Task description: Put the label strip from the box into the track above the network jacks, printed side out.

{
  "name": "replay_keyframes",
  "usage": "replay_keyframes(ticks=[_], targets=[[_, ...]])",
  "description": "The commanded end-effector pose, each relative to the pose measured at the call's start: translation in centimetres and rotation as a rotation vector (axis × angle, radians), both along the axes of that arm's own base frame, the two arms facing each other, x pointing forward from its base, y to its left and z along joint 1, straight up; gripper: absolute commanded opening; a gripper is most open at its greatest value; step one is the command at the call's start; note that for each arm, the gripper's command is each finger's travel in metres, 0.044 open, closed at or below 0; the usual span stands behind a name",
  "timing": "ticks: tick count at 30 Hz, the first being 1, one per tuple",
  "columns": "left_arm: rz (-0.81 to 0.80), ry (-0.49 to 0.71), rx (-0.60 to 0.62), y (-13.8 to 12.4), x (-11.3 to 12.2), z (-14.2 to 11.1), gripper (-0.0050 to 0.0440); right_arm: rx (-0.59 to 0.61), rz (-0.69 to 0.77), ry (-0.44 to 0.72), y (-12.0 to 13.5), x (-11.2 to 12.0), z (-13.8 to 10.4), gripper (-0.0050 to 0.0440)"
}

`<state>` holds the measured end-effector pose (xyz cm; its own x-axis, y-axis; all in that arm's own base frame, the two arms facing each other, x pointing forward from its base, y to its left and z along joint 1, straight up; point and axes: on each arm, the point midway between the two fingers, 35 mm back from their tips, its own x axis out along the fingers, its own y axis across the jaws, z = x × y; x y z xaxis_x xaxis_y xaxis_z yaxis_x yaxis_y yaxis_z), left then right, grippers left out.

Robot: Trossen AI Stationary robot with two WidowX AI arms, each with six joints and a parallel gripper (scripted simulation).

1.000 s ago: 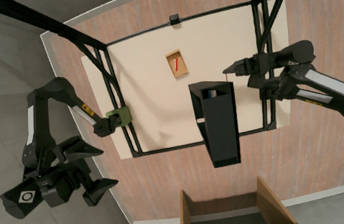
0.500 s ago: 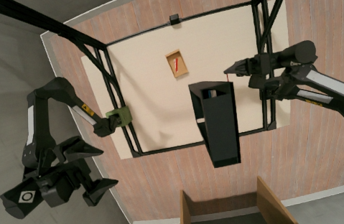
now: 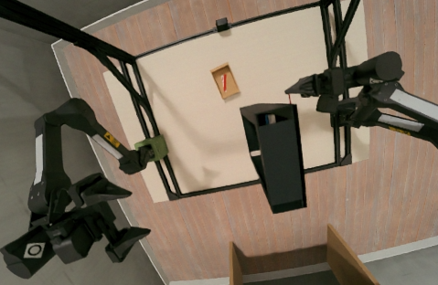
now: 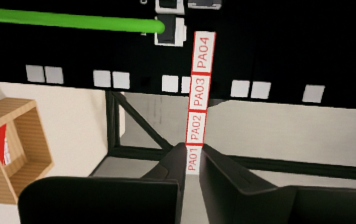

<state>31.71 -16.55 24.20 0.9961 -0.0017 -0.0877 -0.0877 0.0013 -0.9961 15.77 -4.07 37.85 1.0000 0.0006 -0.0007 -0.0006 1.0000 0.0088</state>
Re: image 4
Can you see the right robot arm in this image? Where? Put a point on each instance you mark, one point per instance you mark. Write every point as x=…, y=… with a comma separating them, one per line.
x=214, y=102

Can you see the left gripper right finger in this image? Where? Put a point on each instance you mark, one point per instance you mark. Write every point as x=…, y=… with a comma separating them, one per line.
x=234, y=195

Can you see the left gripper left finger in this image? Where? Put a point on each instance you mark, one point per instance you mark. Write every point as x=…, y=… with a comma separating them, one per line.
x=63, y=199

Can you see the dark red flat bar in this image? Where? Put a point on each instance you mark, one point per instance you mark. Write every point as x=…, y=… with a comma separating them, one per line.
x=2, y=142

